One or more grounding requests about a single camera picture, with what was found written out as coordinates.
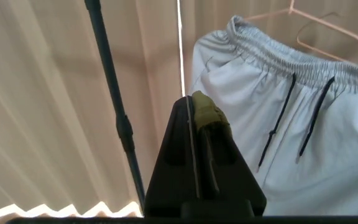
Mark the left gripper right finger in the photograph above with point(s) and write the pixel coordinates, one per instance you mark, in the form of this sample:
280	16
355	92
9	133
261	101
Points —
238	189

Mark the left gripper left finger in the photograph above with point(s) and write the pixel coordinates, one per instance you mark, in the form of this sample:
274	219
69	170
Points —
169	186

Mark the pale grey shorts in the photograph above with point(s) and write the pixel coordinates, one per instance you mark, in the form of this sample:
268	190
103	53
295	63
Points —
291	171

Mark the green garment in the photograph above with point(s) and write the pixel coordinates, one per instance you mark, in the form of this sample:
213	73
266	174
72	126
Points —
208	112

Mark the black clothes rack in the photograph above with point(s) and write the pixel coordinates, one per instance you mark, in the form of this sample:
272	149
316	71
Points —
110	77

